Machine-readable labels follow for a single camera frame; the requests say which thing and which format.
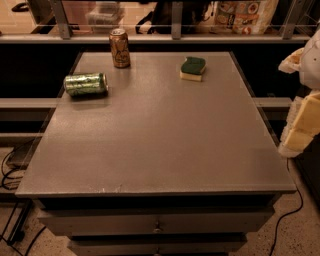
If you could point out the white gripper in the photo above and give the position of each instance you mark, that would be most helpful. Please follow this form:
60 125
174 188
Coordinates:
311 68

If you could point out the clear plastic container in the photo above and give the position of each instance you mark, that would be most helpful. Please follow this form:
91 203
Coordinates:
105 13

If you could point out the green soda can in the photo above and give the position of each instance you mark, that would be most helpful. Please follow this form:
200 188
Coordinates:
85 84

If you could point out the brown gold soda can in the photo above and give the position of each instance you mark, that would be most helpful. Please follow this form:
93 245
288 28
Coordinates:
118 40

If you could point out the upper drawer with knob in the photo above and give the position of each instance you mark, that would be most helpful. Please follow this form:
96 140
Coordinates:
101 222

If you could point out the green yellow sponge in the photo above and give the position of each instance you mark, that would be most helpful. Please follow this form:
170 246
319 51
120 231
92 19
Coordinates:
192 69

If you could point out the grey drawer cabinet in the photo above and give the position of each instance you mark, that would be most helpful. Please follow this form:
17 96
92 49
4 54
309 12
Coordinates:
157 143

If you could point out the black bag behind glass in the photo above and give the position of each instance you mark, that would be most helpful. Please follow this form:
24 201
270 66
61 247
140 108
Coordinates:
187 15

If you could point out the drawer with knob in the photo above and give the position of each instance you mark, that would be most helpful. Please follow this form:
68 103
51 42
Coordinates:
157 246
101 222

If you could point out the colourful snack bag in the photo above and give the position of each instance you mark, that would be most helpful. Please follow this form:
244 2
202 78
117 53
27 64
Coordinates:
249 17

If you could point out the lower drawer with knob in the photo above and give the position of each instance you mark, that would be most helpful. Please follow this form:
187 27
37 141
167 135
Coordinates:
157 246

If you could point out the metal glass railing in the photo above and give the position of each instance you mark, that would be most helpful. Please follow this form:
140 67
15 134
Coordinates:
64 22

